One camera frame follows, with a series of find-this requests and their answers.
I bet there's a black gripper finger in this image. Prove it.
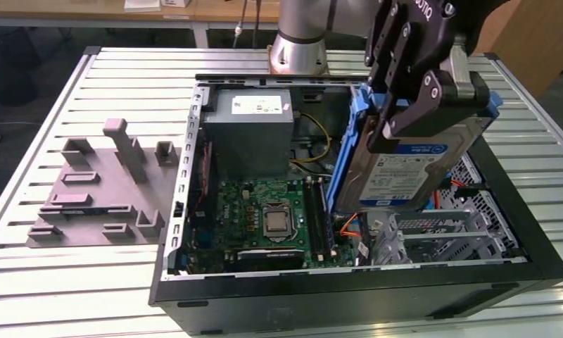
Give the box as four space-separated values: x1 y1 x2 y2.
362 0 406 87
365 20 491 154

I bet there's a hard disk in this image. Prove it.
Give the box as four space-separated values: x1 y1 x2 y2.
326 82 502 214

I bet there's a silver disk bay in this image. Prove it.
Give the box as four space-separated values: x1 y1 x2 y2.
373 209 513 265

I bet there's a wooden cabinet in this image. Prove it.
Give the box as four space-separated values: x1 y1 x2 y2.
469 0 563 103

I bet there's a black RAM slot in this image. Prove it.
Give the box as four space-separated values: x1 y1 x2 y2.
303 177 327 261
317 177 339 258

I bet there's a grey power supply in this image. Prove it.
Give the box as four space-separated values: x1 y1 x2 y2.
201 87 295 180

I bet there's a silver CPU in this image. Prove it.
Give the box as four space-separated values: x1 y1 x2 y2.
263 210 290 235

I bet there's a green motherboard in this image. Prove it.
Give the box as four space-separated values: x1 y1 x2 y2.
186 177 358 274

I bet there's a white box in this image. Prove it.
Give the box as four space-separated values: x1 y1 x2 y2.
124 0 161 13

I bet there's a black case fan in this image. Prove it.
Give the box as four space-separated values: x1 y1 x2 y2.
189 140 217 219

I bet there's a black graphics card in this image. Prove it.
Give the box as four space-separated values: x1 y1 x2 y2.
224 248 306 272

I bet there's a black PC case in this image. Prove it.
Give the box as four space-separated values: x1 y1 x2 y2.
148 73 563 336

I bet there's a wooden desk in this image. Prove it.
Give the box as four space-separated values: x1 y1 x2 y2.
0 0 371 49

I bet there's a grey parts rack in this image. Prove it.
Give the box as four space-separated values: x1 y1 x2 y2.
25 118 184 249

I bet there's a red wire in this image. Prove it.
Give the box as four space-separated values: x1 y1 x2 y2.
443 179 482 191

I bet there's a yellow wire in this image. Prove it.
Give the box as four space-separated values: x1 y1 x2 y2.
290 111 333 165

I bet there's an orange wire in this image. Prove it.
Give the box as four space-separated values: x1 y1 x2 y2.
339 213 363 240

